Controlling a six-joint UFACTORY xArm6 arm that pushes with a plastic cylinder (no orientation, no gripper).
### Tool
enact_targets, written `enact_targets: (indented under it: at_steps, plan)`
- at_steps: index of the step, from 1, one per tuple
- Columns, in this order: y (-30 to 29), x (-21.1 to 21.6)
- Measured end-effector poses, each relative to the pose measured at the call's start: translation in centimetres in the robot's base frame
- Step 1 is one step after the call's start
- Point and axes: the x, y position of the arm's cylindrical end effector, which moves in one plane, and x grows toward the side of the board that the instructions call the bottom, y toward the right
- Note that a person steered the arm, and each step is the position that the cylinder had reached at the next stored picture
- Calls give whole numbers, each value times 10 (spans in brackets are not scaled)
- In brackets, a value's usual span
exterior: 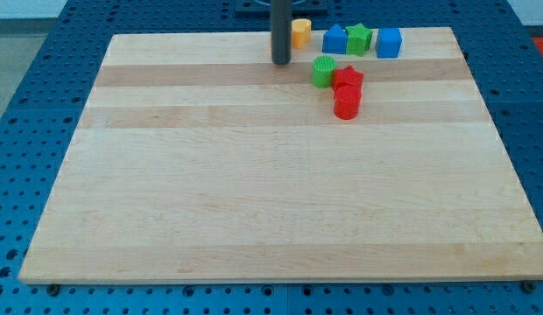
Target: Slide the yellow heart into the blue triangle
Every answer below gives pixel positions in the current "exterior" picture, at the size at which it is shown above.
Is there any yellow heart block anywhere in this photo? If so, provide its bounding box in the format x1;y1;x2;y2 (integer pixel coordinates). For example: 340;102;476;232
292;18;312;49

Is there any blue triangle block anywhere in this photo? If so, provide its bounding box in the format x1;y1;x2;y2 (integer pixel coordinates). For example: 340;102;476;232
322;24;348;54

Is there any light wooden board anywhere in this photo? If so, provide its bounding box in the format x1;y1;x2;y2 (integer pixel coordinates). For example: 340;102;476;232
18;27;543;284

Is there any red cylinder block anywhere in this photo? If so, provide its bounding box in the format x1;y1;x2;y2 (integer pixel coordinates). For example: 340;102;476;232
334;85;362;120

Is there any green cylinder block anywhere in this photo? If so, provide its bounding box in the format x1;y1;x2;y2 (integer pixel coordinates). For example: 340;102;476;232
311;55;337;88

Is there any red star block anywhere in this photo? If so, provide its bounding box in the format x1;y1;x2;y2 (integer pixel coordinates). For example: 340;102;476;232
332;66;364;90

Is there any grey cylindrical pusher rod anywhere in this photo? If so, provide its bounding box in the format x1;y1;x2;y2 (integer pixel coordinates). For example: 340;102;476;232
270;0;292;66

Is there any green star block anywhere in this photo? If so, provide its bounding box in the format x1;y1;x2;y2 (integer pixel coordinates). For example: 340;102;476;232
345;23;373;57

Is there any blue cube block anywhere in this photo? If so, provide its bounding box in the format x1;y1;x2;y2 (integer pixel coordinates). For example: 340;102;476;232
376;28;402;59

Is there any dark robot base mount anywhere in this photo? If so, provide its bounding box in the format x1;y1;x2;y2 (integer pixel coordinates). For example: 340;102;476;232
234;0;329;17

